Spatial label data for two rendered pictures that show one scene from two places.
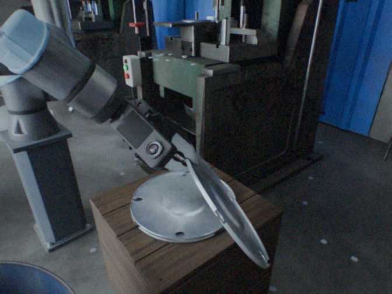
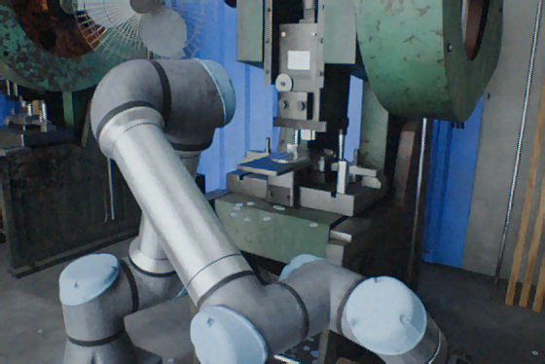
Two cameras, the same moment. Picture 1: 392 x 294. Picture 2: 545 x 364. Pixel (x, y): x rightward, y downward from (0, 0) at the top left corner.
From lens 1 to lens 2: 53 cm
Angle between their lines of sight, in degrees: 21
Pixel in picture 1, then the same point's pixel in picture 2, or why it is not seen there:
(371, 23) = (445, 131)
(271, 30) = (375, 161)
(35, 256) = not seen: outside the picture
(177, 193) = not seen: outside the picture
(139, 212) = not seen: outside the picture
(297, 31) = (407, 163)
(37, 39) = (421, 313)
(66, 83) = (429, 351)
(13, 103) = (90, 329)
